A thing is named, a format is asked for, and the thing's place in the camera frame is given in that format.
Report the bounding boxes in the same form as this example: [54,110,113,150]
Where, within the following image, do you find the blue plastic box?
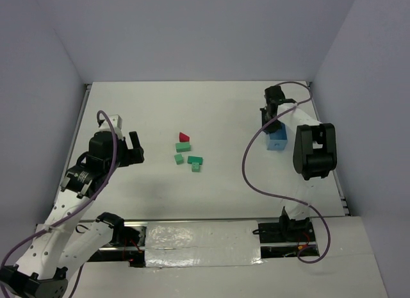
[266,123,288,151]

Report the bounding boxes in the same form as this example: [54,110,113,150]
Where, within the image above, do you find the small green cube block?
[174,153,184,165]

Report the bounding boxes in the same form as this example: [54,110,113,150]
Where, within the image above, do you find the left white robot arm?
[1,130,144,297]

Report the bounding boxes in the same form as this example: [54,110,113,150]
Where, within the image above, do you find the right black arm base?
[252,210,319,259]

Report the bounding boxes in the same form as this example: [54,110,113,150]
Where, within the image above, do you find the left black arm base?
[88,222,147,268]

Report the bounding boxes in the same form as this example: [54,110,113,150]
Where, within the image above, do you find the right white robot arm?
[260,85,337,220]

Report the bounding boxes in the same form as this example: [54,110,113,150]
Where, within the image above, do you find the light green rectangular block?
[175,142,191,153]

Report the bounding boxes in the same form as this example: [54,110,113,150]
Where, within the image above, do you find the red triangular wood block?
[179,132,190,142]

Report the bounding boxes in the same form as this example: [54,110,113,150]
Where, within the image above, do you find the dark green rectangular block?
[187,156,203,165]

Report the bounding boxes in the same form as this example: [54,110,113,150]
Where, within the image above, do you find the silver tape patch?
[145,220,263,268]

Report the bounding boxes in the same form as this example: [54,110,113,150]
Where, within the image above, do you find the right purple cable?
[242,81,331,264]

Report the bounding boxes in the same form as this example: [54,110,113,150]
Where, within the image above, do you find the purple cable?
[0,110,117,298]
[242,81,331,264]

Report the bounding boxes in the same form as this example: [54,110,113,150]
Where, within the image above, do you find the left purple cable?
[0,110,117,298]

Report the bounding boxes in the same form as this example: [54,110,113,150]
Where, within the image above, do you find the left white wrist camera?
[108,115,122,132]

